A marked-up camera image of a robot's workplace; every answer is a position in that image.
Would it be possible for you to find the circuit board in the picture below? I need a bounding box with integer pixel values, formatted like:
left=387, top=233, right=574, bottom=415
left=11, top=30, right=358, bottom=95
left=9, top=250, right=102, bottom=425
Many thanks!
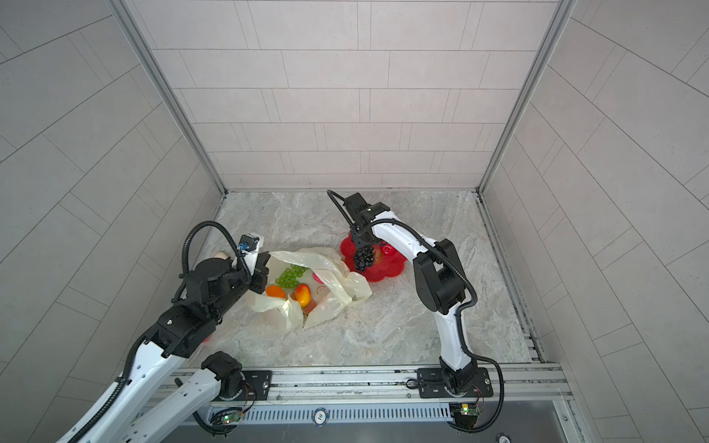
left=449, top=403, right=480, bottom=429
left=210, top=408, right=244, bottom=427

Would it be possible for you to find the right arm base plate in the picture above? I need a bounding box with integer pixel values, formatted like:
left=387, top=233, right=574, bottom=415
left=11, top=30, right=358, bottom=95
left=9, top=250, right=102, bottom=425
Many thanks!
left=406, top=367, right=494, bottom=399

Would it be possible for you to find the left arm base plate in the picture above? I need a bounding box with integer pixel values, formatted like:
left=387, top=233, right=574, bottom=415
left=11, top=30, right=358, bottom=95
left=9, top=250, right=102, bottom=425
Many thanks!
left=232, top=370, right=273, bottom=402

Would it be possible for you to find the aluminium mounting rail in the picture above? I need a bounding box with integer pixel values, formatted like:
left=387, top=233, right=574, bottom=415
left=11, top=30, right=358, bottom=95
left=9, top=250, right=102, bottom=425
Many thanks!
left=255, top=363, right=573, bottom=406

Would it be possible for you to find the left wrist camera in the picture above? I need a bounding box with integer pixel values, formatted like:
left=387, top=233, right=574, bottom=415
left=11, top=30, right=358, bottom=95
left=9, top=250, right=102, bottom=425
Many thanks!
left=237, top=234, right=260, bottom=254

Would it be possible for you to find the orange tangerine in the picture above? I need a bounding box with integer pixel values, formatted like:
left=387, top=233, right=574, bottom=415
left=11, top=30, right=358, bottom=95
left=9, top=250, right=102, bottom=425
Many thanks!
left=265, top=285, right=288, bottom=299

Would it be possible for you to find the black grape bunch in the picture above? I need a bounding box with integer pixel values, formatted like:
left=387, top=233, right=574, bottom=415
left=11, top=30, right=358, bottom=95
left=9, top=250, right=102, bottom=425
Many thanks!
left=353, top=247, right=377, bottom=272

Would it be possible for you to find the green grape bunch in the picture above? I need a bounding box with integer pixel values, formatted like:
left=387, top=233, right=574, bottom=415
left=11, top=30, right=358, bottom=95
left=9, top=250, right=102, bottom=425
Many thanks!
left=275, top=265, right=308, bottom=290

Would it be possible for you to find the cream plastic fruit bag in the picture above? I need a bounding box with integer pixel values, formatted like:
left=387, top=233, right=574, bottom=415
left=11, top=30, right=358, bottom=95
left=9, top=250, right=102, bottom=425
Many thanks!
left=245, top=247, right=372, bottom=334

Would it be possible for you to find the red flower-shaped plate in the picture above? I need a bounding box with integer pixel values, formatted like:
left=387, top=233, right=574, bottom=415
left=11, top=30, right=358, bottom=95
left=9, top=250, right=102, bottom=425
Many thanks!
left=340, top=236, right=407, bottom=282

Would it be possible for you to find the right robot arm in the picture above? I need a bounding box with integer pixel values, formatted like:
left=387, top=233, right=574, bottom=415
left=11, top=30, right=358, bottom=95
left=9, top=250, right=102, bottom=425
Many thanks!
left=327, top=190, right=477, bottom=395

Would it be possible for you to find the yellow red mango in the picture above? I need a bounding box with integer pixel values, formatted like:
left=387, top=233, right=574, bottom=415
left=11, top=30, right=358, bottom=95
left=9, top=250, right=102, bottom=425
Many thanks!
left=292, top=284, right=312, bottom=308

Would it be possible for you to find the right circuit board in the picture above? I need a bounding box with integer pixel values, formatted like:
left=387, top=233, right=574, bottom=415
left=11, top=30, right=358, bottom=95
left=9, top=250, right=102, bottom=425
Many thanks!
left=449, top=403, right=480, bottom=429

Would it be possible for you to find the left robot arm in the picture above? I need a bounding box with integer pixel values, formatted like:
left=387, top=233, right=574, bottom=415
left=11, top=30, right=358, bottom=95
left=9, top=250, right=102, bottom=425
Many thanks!
left=61, top=250, right=270, bottom=442

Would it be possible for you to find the left circuit board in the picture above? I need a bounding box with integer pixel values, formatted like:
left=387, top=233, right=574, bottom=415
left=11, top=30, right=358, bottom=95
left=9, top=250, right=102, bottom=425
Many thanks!
left=210, top=408, right=244, bottom=427

